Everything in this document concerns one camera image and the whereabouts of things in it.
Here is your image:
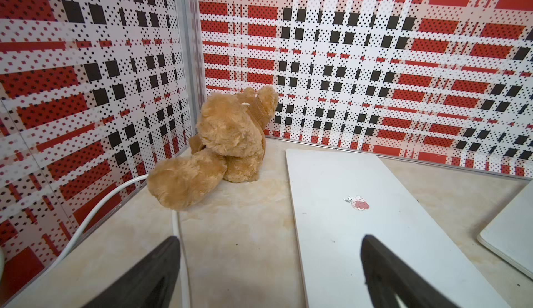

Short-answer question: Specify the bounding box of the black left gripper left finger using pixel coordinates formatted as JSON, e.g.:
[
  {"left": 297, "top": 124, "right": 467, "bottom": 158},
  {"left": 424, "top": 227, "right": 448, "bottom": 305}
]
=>
[{"left": 85, "top": 236, "right": 181, "bottom": 307}]

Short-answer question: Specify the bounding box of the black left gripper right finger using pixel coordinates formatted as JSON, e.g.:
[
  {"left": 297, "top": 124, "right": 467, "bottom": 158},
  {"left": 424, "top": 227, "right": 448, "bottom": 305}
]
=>
[{"left": 360, "top": 235, "right": 456, "bottom": 307}]

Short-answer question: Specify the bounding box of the white laptop left back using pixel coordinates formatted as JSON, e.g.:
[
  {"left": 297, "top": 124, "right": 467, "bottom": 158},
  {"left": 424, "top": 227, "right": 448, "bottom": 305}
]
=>
[{"left": 286, "top": 149, "right": 506, "bottom": 307}]

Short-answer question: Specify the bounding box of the white laptop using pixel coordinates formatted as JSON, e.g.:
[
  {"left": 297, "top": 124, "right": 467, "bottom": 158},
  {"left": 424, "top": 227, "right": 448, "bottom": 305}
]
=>
[
  {"left": 286, "top": 149, "right": 506, "bottom": 307},
  {"left": 477, "top": 183, "right": 532, "bottom": 278}
]

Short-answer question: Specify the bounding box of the white laptop right back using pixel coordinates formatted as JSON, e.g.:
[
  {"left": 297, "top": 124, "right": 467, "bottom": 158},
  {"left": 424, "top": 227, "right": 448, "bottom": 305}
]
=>
[{"left": 477, "top": 183, "right": 532, "bottom": 278}]

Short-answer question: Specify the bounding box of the brown teddy bear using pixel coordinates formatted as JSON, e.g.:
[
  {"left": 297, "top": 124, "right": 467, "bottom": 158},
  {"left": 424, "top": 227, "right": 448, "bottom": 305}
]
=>
[{"left": 147, "top": 85, "right": 278, "bottom": 211}]

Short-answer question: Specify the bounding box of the white power cable left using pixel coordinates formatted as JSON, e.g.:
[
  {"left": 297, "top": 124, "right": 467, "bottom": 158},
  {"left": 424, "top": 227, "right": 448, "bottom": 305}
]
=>
[{"left": 41, "top": 173, "right": 192, "bottom": 308}]

